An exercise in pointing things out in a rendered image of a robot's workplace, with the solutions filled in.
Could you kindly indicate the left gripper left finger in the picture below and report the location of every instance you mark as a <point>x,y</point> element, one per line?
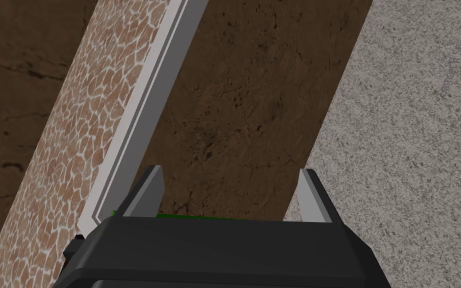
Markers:
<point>146,200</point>

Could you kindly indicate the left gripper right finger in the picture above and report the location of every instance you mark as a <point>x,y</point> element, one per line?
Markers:
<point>314,204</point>

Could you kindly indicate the grey speckled door leaf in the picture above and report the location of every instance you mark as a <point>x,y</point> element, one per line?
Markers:
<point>406,160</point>

